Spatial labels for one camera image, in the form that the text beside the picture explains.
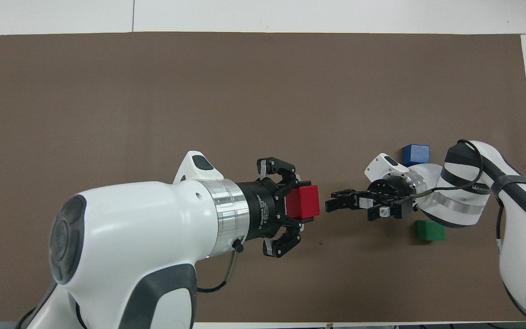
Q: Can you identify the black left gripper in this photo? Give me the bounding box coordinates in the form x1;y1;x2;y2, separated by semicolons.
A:
237;157;314;258

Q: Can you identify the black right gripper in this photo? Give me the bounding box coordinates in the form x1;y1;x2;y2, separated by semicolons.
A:
326;177;416;222

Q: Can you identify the red block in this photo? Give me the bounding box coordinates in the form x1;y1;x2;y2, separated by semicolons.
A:
286;184;321;219

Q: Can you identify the blue block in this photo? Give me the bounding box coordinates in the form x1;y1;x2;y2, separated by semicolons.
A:
402;144;430;166

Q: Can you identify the green block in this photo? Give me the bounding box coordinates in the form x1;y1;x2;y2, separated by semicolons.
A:
416;220;446;242

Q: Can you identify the brown table mat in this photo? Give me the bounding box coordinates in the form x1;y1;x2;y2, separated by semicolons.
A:
0;31;526;325

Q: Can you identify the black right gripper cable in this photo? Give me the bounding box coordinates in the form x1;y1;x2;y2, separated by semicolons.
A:
409;139;485;200

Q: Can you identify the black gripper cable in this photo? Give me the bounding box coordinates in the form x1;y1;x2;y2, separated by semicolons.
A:
196;249;244;293
409;139;485;200

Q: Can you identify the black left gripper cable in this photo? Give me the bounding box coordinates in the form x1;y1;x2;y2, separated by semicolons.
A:
196;249;244;293

